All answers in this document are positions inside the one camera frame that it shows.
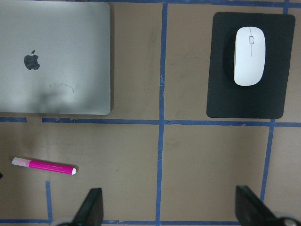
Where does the silver laptop notebook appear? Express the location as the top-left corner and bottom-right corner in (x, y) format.
(0, 0), (111, 115)

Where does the black mousepad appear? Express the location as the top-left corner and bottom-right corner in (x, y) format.
(206, 12), (295, 119)

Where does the pink marker pen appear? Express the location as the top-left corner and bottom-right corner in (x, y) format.
(12, 157), (77, 175)

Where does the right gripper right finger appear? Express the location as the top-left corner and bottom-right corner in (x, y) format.
(235, 186), (278, 226)

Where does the white computer mouse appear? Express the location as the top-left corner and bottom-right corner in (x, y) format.
(233, 26), (266, 86)

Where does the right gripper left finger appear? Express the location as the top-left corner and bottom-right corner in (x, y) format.
(71, 188), (104, 226)

